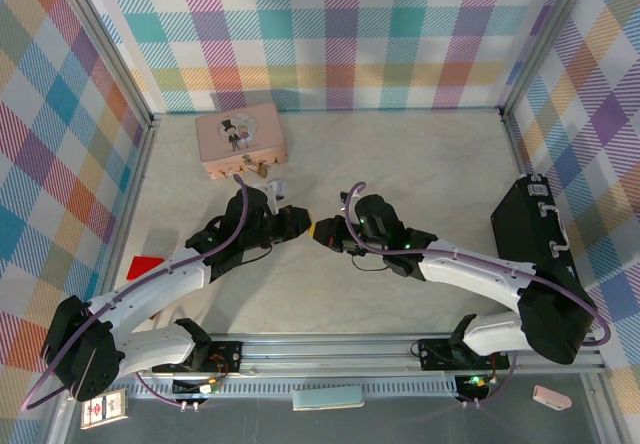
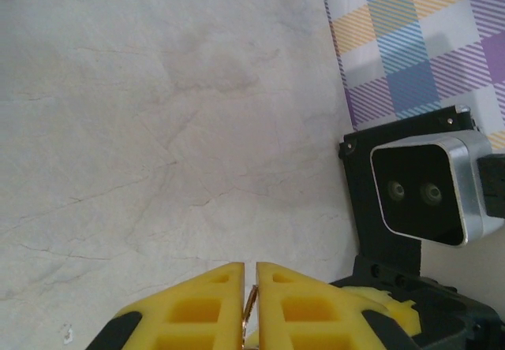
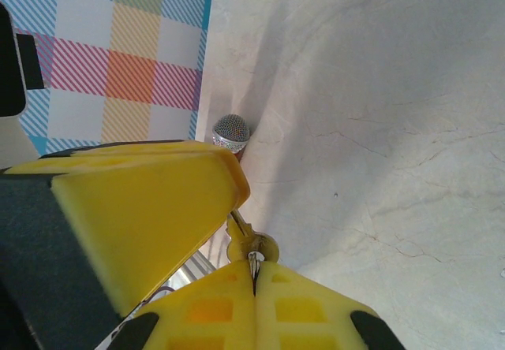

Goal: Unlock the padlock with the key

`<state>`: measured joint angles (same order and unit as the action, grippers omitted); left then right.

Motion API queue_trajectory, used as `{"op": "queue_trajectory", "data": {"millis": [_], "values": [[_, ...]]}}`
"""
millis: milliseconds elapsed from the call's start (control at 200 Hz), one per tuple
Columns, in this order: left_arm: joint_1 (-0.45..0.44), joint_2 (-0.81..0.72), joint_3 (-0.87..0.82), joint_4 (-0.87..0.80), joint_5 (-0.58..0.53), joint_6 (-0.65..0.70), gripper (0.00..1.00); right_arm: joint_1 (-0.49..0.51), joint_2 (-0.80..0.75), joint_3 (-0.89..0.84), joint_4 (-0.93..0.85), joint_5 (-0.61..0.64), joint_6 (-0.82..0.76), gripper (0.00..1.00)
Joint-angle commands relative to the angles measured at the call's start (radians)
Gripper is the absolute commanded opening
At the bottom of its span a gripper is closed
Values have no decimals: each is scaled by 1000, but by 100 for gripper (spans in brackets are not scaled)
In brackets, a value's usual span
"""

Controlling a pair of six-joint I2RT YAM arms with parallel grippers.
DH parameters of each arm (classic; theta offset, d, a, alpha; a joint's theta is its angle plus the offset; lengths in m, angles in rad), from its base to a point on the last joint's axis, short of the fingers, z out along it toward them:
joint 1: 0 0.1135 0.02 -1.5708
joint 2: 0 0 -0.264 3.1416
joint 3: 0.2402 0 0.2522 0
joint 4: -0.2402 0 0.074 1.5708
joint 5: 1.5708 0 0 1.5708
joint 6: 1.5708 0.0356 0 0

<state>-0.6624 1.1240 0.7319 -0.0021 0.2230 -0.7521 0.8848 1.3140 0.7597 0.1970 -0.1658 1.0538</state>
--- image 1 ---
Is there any pink cartoon couple tin box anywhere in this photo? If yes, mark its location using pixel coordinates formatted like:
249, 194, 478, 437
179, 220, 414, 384
193, 102, 290, 181

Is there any red glittery object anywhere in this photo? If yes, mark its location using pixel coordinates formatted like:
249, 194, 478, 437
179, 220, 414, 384
126, 255, 167, 281

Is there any black hard carrying case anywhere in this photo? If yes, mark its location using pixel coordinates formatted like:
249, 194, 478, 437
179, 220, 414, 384
489, 176, 577, 285

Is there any light teal flat block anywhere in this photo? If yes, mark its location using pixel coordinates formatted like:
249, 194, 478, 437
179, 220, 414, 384
292, 386, 367, 410

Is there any small controller circuit board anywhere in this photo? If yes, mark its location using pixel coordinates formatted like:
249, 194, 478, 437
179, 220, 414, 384
453, 372, 497, 396
171, 377, 227, 399

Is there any playing card box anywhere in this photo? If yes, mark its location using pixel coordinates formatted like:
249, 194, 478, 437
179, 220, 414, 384
79, 388, 129, 431

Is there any small pink block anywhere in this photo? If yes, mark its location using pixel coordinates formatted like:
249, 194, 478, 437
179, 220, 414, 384
532, 384, 573, 411

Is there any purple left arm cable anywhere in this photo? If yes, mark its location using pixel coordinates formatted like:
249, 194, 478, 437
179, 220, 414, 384
19, 173, 251, 413

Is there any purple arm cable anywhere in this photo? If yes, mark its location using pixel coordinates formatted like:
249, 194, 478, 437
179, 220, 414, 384
19, 173, 251, 413
343, 181, 612, 348

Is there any aluminium frame back rail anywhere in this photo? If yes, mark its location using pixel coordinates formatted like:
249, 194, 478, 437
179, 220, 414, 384
149, 105, 504, 118

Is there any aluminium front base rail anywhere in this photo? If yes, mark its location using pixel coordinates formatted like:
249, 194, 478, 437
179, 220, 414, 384
117, 332, 609, 380

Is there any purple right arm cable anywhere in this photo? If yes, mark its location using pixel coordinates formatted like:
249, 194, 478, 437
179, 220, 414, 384
343, 181, 612, 348

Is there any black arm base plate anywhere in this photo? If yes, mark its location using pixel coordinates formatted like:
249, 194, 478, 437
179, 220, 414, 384
417, 337, 512, 371
192, 339, 246, 374

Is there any grey slotted cable duct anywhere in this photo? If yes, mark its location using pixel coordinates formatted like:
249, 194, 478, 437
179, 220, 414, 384
124, 377, 464, 399

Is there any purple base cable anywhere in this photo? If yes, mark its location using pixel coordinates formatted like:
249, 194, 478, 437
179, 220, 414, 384
134, 371, 214, 411
457, 351, 519, 410

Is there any aluminium frame post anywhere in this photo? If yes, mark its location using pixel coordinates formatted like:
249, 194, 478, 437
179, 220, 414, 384
47, 0, 161, 130
497, 0, 599, 115

